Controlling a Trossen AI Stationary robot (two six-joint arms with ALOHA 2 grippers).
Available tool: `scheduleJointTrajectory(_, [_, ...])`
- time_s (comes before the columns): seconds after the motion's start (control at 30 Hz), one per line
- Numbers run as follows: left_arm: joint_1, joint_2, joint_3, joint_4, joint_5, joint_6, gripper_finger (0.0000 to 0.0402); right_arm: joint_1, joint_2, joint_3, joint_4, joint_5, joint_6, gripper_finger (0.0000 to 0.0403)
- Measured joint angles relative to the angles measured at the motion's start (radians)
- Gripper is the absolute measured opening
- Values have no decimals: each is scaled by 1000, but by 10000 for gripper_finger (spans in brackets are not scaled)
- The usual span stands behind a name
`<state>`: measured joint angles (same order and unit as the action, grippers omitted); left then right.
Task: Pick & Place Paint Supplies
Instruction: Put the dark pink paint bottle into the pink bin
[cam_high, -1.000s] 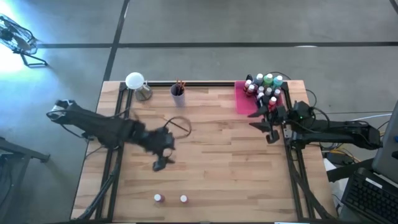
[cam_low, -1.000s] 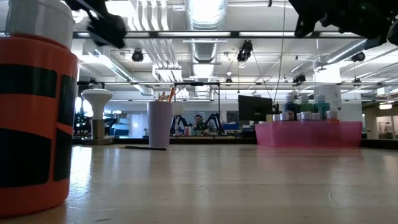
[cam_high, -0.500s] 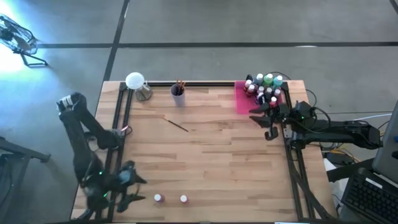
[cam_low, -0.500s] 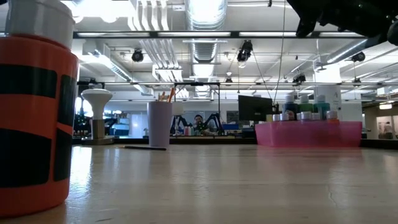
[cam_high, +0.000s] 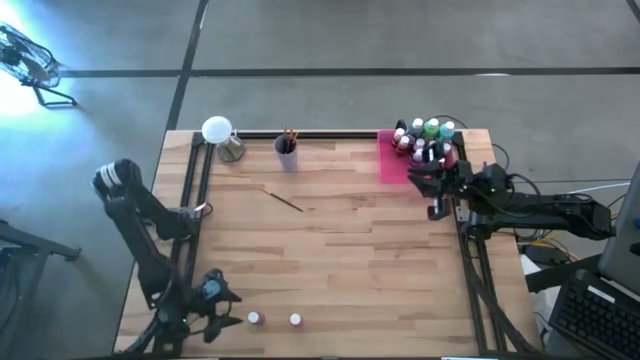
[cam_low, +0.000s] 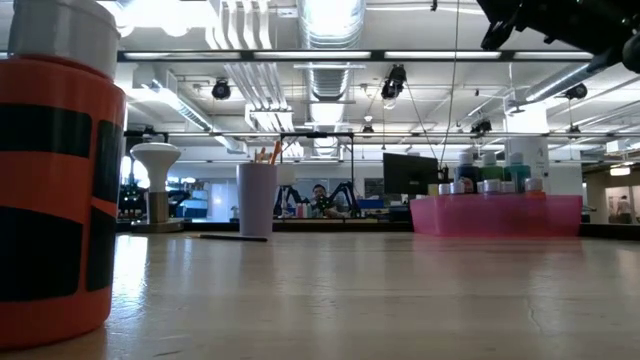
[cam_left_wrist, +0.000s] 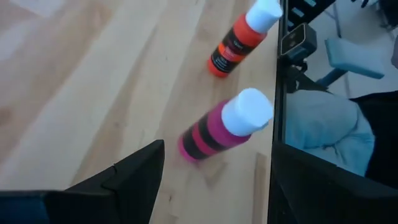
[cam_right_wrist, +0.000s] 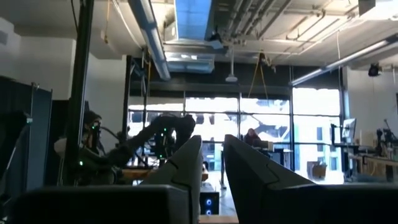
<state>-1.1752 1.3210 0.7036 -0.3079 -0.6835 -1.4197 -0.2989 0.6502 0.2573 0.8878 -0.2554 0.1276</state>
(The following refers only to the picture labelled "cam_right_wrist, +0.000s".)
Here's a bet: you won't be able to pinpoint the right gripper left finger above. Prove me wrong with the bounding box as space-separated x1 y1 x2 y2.
141 135 205 224

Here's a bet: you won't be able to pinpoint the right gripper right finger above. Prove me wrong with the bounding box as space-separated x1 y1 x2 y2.
223 134 315 224

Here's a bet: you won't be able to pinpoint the person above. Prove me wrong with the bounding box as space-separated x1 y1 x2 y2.
243 128 262 147

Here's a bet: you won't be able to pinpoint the white pendant lamp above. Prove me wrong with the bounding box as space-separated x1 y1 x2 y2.
225 46 239 83

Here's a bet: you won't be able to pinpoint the small background monitor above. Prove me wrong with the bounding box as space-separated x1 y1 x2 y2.
341 117 358 144

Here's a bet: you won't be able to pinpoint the long wooden workbench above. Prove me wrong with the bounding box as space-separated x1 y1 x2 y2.
348 152 398 184

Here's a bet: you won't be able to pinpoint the silver ceiling pipe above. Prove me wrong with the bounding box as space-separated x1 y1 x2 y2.
127 0 172 82

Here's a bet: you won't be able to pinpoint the long ceiling light tube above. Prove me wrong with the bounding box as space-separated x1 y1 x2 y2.
289 39 398 87

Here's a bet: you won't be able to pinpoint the blue ceiling skylight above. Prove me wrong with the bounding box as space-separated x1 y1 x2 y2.
174 0 213 41

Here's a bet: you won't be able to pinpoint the blue-grey partition panel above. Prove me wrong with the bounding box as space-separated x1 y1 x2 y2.
0 76 53 191

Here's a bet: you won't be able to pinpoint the black ceiling spotlight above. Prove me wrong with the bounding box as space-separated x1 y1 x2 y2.
368 63 382 78

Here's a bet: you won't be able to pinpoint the black tower blue ring lights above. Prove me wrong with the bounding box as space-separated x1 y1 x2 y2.
198 183 220 216

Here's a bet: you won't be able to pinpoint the large window wall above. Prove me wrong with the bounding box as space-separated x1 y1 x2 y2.
127 86 343 184

